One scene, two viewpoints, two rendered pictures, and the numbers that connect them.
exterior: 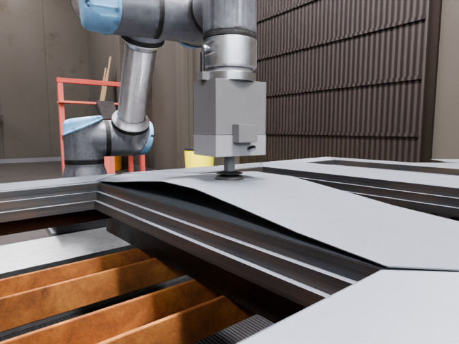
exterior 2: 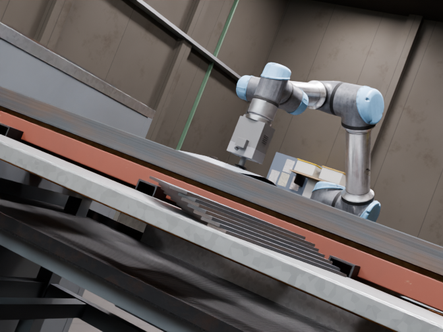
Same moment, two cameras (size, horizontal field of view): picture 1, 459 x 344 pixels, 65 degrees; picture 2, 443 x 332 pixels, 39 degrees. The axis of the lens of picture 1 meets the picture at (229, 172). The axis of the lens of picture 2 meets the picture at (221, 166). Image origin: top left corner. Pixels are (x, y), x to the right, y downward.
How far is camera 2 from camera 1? 1.58 m
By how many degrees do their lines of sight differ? 67
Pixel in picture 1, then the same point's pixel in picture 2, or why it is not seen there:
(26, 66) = not seen: outside the picture
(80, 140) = (315, 197)
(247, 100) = (252, 129)
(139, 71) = (350, 147)
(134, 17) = (250, 93)
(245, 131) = (239, 140)
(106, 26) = (242, 96)
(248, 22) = (263, 93)
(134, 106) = (349, 178)
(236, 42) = (254, 101)
